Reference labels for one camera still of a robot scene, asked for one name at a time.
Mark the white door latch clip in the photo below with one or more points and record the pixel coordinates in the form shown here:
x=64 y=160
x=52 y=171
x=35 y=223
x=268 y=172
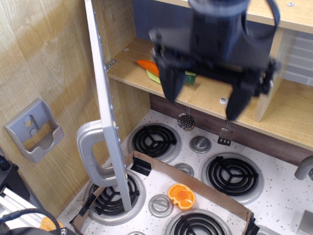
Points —
x=223 y=100

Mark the grey stove knob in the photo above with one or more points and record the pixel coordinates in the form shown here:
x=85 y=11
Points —
x=160 y=206
x=200 y=144
x=185 y=168

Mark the front right stove burner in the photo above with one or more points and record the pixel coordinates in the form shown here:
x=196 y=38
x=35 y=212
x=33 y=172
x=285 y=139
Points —
x=197 y=222

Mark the black device at left edge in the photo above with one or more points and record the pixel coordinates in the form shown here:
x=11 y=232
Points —
x=11 y=179

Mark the front left stove burner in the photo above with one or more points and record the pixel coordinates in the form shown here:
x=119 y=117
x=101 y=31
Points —
x=108 y=208

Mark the grey back stove knob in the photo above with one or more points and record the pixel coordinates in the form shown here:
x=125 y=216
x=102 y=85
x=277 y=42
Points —
x=200 y=144

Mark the grey middle stove knob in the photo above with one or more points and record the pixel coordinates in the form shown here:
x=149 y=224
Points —
x=185 y=168

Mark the orange toy carrot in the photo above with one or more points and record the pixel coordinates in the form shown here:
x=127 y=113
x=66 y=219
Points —
x=149 y=65

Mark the grey sink basin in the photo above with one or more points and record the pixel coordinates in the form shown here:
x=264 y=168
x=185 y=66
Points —
x=306 y=224

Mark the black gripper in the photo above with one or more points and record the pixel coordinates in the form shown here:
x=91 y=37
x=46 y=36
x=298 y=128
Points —
x=224 y=48

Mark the hanging toy strainer spoon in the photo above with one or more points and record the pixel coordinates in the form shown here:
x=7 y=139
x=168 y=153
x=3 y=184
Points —
x=186 y=121

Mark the stove burner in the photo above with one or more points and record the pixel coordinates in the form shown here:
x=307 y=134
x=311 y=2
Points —
x=197 y=222
x=234 y=175
x=108 y=208
x=158 y=141

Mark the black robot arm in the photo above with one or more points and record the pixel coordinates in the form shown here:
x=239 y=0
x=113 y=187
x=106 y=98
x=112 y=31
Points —
x=220 y=14

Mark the back left stove burner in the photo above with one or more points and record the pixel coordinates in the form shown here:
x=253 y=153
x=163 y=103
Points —
x=158 y=141

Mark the grey wall phone holder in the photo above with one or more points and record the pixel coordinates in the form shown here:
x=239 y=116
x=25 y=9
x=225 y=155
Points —
x=29 y=122

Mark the light green plate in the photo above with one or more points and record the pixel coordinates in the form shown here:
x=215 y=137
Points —
x=152 y=76

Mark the back right stove burner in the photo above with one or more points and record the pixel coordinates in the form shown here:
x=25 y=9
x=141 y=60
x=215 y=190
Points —
x=234 y=175

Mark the brown cardboard barrier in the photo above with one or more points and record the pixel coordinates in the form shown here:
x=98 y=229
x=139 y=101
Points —
x=144 y=164

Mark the grey toy faucet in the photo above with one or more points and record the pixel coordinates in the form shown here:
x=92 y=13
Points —
x=305 y=169

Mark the grey front stove knob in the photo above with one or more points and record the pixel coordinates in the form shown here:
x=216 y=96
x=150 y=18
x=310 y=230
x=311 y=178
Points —
x=160 y=206

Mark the grey toy microwave door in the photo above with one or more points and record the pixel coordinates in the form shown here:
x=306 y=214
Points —
x=103 y=129

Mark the hanging toy spatula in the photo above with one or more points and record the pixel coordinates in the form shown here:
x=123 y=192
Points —
x=225 y=136

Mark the wooden toy kitchen shelf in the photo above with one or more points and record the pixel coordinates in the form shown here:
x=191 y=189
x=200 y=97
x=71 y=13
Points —
x=286 y=113

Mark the orange toy fruit half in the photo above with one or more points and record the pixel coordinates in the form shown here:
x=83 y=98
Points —
x=182 y=196

